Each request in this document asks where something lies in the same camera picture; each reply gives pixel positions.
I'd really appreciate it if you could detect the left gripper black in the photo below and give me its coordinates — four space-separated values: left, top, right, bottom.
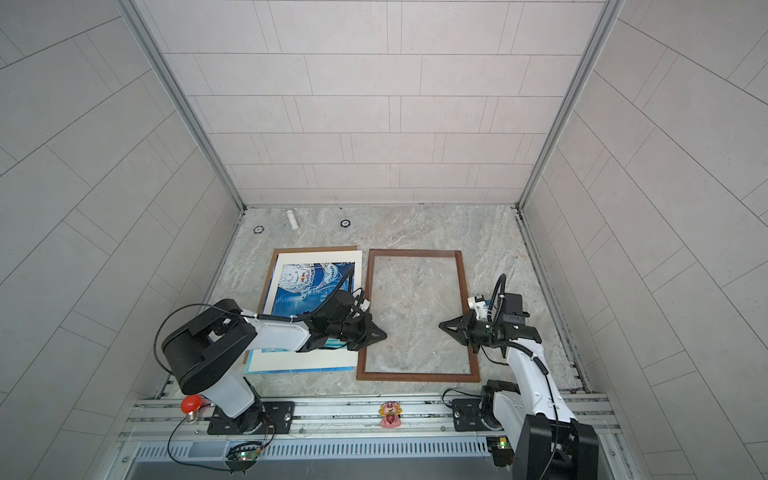
327 314 390 352

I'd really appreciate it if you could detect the brown wooden picture frame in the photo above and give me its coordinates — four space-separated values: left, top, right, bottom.
357 249 480 383

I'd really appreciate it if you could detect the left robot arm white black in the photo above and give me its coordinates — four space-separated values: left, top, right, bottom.
153 290 387 434

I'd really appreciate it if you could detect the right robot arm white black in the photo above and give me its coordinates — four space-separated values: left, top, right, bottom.
439 293 600 479

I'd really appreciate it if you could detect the pink toy figurine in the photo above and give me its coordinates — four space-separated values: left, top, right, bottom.
379 401 402 429

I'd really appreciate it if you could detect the blue poster with white mat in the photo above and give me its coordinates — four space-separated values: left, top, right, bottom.
244 249 364 376

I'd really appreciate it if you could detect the brown backing board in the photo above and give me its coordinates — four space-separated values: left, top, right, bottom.
242 245 359 365

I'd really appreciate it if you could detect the right circuit board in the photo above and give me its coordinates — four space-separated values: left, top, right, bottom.
486 436 515 469

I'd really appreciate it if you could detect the circuit board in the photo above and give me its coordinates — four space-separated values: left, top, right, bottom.
486 436 515 469
225 441 264 474

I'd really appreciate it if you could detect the white cylinder tube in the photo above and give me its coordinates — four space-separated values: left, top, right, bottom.
286 209 299 231

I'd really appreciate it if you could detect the left circuit board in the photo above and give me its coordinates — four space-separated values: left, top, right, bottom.
225 441 264 474

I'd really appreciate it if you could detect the red emergency stop button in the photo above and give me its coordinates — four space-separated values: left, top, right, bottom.
180 394 203 423

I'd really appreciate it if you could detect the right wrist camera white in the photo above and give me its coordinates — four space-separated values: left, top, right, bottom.
467 296 488 319

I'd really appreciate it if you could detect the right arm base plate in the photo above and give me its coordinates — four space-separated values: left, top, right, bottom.
450 398 501 432

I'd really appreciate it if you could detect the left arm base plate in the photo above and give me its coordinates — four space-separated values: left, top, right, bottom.
207 400 295 435

